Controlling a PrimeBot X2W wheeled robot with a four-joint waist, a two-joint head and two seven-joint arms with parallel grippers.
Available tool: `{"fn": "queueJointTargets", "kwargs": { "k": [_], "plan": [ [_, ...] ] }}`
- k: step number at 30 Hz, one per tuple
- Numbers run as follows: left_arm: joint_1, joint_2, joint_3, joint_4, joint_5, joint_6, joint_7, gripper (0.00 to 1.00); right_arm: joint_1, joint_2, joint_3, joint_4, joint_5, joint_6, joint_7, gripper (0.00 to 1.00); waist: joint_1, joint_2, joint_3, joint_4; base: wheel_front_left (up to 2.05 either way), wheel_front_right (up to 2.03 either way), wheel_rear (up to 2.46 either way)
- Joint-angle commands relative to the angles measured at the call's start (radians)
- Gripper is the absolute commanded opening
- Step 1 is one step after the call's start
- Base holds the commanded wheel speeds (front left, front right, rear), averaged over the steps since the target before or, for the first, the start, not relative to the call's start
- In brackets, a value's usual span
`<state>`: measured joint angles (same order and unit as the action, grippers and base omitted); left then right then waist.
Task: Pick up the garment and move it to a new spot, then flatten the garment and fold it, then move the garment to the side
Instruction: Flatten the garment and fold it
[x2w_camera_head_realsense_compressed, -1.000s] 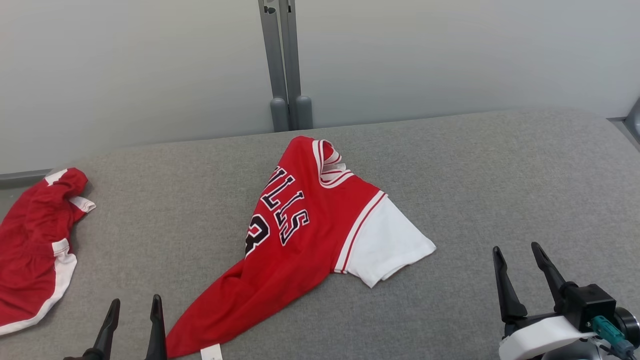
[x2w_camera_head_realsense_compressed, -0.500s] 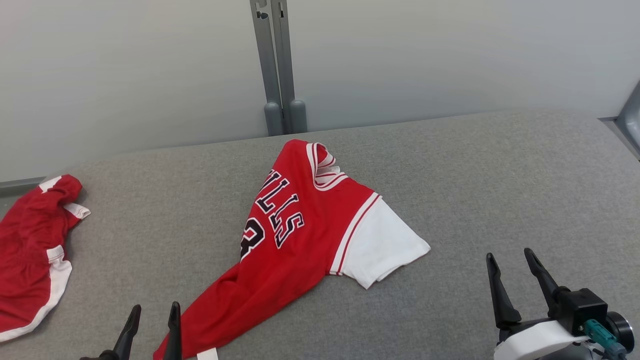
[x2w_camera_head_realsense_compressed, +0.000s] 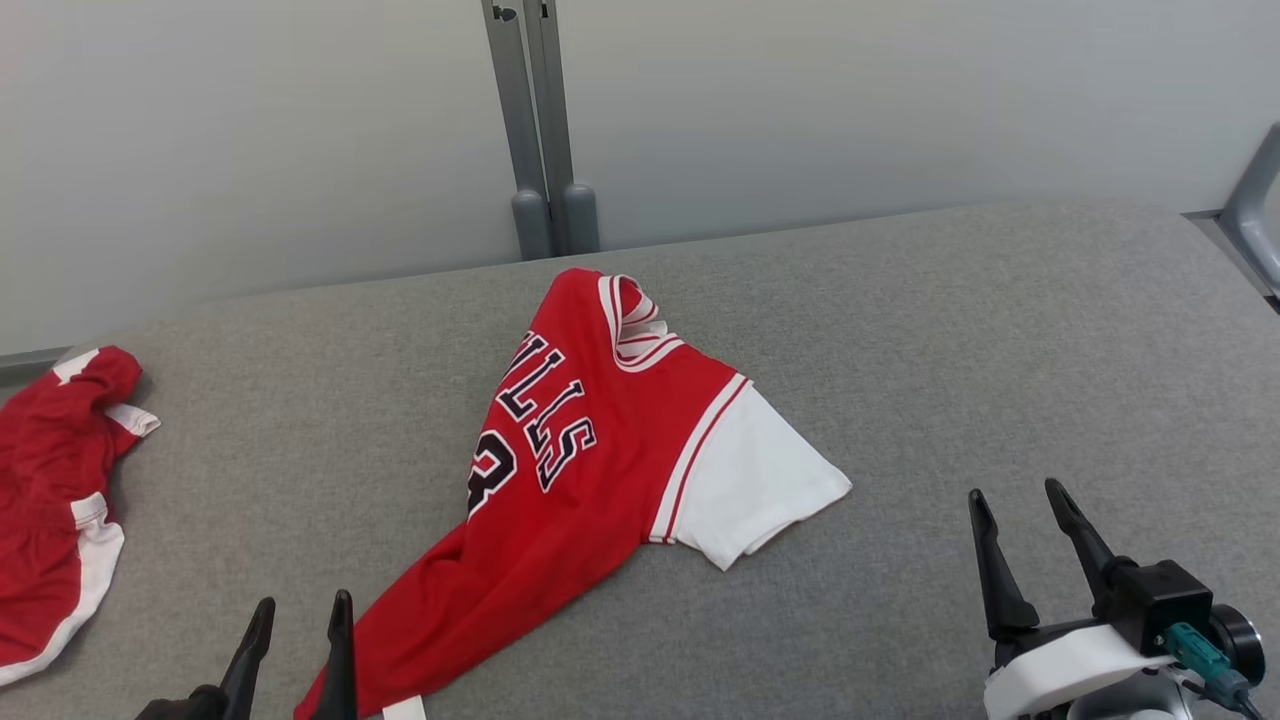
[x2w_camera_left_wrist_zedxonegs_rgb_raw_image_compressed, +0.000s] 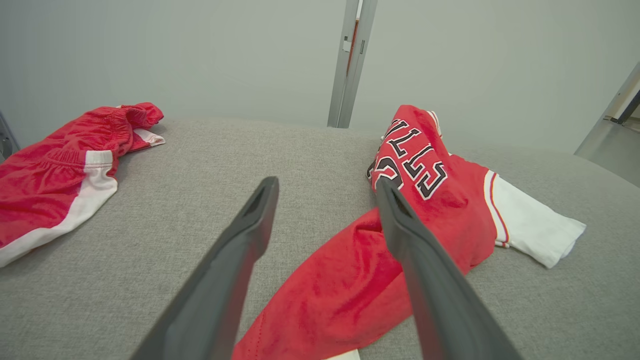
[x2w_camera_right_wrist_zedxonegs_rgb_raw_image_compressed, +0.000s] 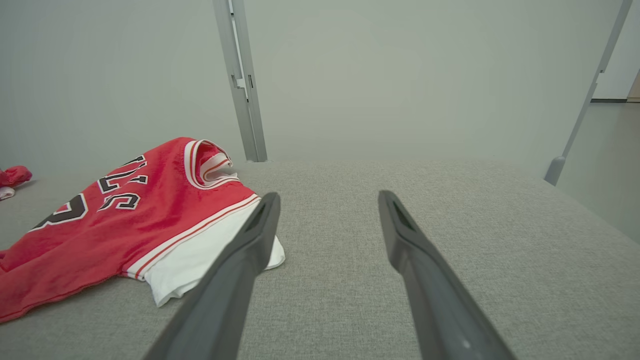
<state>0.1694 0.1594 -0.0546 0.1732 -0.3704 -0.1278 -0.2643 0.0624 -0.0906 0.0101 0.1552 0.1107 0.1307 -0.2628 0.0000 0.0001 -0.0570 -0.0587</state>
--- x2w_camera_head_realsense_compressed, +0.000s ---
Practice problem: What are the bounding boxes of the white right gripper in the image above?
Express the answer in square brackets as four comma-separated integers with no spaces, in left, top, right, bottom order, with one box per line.
[967,478,1183,720]

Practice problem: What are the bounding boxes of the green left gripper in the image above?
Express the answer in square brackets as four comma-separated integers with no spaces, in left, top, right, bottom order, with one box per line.
[135,589,358,720]

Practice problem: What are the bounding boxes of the red white shorts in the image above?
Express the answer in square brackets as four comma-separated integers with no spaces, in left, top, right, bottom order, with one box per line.
[0,345,161,688]

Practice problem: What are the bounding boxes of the red white basketball jersey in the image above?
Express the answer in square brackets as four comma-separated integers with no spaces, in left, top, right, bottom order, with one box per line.
[293,267,853,720]

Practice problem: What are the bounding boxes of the grey baseboard strip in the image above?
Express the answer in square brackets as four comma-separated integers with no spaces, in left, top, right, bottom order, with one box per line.
[0,346,76,386]

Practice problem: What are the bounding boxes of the teal right cable connector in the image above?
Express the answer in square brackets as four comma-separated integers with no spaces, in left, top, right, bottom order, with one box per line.
[1163,622,1253,703]

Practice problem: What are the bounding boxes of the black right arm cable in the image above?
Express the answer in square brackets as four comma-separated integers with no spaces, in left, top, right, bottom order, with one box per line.
[1185,680,1267,720]

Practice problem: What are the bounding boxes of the grey metal partition post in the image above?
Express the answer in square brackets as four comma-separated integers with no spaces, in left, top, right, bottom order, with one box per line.
[481,0,554,262]
[523,0,601,257]

